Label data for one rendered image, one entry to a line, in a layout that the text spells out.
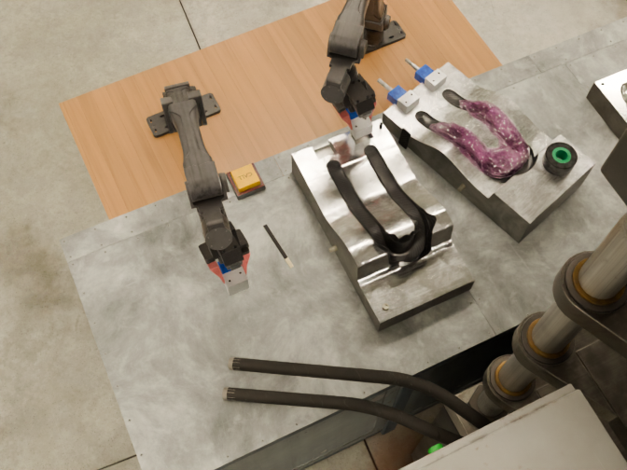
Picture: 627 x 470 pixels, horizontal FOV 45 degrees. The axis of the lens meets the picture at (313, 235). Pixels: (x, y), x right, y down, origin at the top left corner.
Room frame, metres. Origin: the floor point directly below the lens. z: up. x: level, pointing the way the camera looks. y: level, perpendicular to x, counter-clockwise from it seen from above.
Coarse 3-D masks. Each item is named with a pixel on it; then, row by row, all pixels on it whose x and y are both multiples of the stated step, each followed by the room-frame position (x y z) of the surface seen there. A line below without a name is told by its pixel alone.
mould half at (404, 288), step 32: (384, 128) 1.14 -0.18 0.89; (320, 160) 1.03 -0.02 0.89; (352, 160) 1.04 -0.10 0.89; (320, 192) 0.94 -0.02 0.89; (384, 192) 0.95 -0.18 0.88; (416, 192) 0.94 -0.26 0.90; (320, 224) 0.90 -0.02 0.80; (352, 224) 0.84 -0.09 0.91; (384, 224) 0.83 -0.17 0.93; (448, 224) 0.83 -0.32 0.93; (352, 256) 0.74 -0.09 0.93; (384, 256) 0.75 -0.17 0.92; (448, 256) 0.78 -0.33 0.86; (384, 288) 0.70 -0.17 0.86; (416, 288) 0.70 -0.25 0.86; (448, 288) 0.70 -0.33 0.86; (384, 320) 0.61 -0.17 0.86
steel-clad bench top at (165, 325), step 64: (512, 64) 1.43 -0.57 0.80; (576, 64) 1.43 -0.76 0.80; (576, 128) 1.21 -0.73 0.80; (448, 192) 1.00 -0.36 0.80; (576, 192) 1.00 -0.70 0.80; (128, 256) 0.80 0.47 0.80; (192, 256) 0.80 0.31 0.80; (256, 256) 0.80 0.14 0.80; (320, 256) 0.80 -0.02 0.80; (512, 256) 0.81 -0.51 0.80; (128, 320) 0.63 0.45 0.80; (192, 320) 0.63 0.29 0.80; (256, 320) 0.63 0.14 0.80; (320, 320) 0.63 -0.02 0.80; (448, 320) 0.64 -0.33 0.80; (512, 320) 0.64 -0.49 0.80; (128, 384) 0.47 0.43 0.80; (192, 384) 0.47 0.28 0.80; (256, 384) 0.47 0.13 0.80; (320, 384) 0.47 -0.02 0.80; (384, 384) 0.48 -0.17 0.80; (192, 448) 0.32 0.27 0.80; (256, 448) 0.33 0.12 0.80
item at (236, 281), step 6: (222, 264) 0.71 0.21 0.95; (222, 270) 0.70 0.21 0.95; (228, 270) 0.70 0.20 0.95; (234, 270) 0.69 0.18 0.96; (240, 270) 0.69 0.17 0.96; (228, 276) 0.68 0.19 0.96; (234, 276) 0.68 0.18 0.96; (240, 276) 0.68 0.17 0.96; (246, 276) 0.68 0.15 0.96; (228, 282) 0.66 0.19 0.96; (234, 282) 0.66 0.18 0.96; (240, 282) 0.67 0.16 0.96; (246, 282) 0.67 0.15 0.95; (228, 288) 0.65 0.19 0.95; (234, 288) 0.66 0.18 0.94; (240, 288) 0.66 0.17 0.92; (246, 288) 0.67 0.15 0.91; (234, 294) 0.66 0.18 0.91
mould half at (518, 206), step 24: (456, 72) 1.36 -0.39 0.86; (432, 96) 1.27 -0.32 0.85; (480, 96) 1.26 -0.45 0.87; (504, 96) 1.24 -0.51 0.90; (384, 120) 1.21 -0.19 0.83; (408, 120) 1.19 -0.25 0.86; (456, 120) 1.17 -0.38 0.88; (528, 120) 1.18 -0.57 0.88; (408, 144) 1.14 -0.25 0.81; (432, 144) 1.10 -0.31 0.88; (528, 144) 1.11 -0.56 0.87; (432, 168) 1.07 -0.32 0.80; (456, 168) 1.02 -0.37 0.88; (576, 168) 1.01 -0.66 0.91; (480, 192) 0.96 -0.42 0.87; (504, 192) 0.94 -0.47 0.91; (528, 192) 0.94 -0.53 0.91; (552, 192) 0.94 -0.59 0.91; (504, 216) 0.90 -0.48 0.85; (528, 216) 0.87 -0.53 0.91
